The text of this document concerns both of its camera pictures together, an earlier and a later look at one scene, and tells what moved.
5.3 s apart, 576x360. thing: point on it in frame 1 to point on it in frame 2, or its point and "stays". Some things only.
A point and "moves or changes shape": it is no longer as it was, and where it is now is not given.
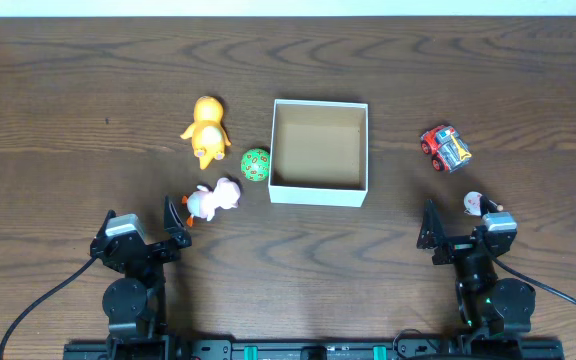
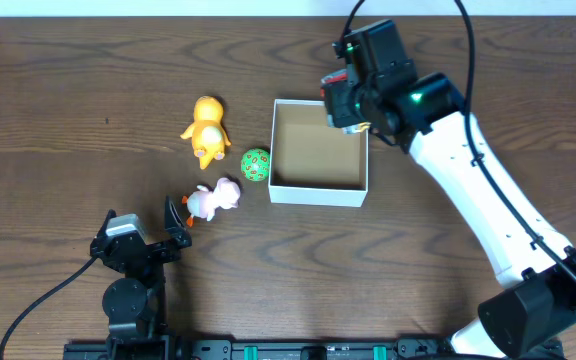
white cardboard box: [319, 153] stays
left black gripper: [146, 249] stays
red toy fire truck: [449, 151] moves or changes shape
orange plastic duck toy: [206, 132] stays
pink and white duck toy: [203, 202] stays
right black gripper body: [454, 252] to [367, 98]
